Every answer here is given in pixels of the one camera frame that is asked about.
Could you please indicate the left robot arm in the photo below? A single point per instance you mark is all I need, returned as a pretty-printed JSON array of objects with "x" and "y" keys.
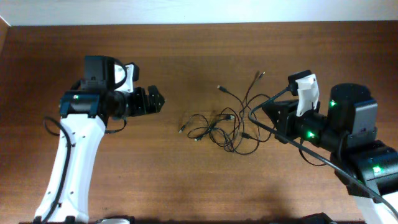
[{"x": 105, "y": 92}]

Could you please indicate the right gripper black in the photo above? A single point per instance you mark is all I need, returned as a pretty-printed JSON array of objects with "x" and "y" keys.
[{"x": 284, "y": 123}]

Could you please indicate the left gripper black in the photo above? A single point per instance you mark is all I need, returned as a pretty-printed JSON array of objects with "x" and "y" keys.
[{"x": 142, "y": 107}]

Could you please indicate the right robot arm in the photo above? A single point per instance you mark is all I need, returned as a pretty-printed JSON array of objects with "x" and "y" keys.
[{"x": 344, "y": 139}]

